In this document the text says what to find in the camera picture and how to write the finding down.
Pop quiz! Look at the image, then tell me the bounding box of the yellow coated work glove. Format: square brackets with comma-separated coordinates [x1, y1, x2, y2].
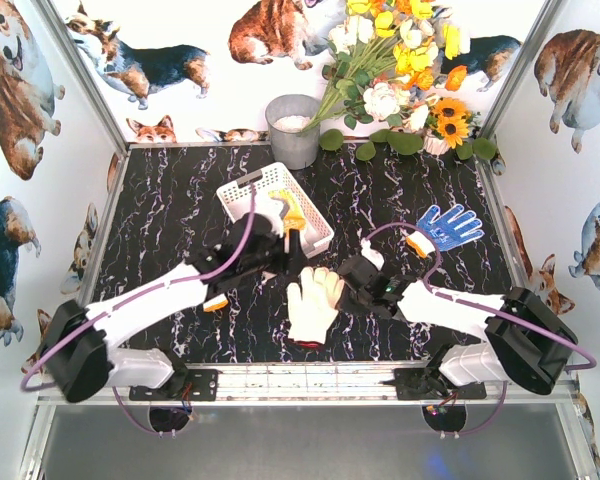
[268, 189, 307, 232]

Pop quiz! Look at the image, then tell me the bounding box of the cream glove red cuff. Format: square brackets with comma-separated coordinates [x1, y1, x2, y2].
[287, 282, 338, 347]

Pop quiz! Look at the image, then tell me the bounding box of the white plastic storage basket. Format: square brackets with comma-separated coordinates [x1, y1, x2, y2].
[216, 162, 334, 259]

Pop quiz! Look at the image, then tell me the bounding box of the cream knit glove pair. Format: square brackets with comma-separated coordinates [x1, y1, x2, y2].
[300, 267, 345, 310]

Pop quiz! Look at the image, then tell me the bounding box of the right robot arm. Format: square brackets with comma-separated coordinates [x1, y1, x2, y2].
[337, 247, 577, 395]

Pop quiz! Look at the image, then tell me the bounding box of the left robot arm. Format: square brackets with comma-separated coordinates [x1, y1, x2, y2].
[39, 214, 308, 403]

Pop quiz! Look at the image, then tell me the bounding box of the white glove blue finger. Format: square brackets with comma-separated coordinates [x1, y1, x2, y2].
[203, 294, 228, 312]

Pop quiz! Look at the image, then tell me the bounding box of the blue dotted work glove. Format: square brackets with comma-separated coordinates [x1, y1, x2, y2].
[406, 204, 484, 258]

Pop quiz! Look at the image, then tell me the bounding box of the grey metal bucket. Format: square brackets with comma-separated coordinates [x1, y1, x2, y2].
[265, 94, 320, 170]

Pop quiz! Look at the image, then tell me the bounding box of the small sunflower pot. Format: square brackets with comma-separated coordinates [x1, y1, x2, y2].
[423, 97, 481, 156]

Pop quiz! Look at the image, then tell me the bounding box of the artificial flower bouquet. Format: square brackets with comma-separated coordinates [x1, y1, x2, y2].
[305, 1, 471, 129]

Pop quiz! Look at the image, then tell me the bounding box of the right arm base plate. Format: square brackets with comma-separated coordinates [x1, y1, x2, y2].
[381, 368, 487, 400]

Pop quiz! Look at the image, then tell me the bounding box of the aluminium front rail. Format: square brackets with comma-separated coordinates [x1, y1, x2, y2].
[37, 360, 580, 407]

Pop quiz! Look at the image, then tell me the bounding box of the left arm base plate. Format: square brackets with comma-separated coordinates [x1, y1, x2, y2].
[129, 368, 219, 402]

